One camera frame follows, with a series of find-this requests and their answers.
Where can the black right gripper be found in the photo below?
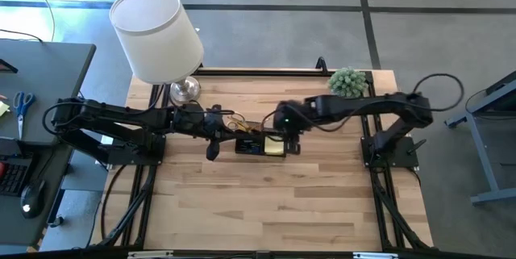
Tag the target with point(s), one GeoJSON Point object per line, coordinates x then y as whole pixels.
{"type": "Point", "coordinates": [288, 118]}

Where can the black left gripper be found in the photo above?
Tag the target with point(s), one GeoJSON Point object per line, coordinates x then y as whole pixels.
{"type": "Point", "coordinates": [213, 126]}

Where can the black mesh desk organizer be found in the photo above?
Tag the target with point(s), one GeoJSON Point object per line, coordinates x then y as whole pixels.
{"type": "Point", "coordinates": [258, 150]}

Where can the yellow sticky note pad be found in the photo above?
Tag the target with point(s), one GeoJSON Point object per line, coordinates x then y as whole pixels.
{"type": "Point", "coordinates": [274, 146]}

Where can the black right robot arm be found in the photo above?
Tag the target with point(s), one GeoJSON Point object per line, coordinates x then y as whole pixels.
{"type": "Point", "coordinates": [363, 103]}

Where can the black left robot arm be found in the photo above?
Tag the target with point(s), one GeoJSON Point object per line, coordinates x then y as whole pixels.
{"type": "Point", "coordinates": [121, 115]}

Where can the green faux plant white pot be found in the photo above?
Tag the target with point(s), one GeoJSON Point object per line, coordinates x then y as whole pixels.
{"type": "Point", "coordinates": [347, 81]}

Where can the table lamp white shade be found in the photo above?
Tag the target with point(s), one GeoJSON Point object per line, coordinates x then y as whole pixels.
{"type": "Point", "coordinates": [153, 33]}

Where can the black computer mouse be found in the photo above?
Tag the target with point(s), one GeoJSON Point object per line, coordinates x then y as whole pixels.
{"type": "Point", "coordinates": [32, 198]}

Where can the black keyboard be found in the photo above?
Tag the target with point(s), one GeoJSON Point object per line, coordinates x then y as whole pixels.
{"type": "Point", "coordinates": [12, 180]}

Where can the small yellow note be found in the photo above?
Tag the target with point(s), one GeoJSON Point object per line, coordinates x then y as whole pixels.
{"type": "Point", "coordinates": [3, 109]}

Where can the black flat device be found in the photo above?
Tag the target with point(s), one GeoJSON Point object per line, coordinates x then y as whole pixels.
{"type": "Point", "coordinates": [6, 66]}

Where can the dark grey keyboard desk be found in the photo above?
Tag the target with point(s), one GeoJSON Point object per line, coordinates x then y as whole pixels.
{"type": "Point", "coordinates": [10, 226]}

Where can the black aluminium table frame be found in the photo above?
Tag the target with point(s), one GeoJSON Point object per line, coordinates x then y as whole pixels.
{"type": "Point", "coordinates": [262, 72]}

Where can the grey metal cart frame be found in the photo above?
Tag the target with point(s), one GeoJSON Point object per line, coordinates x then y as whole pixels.
{"type": "Point", "coordinates": [481, 158]}

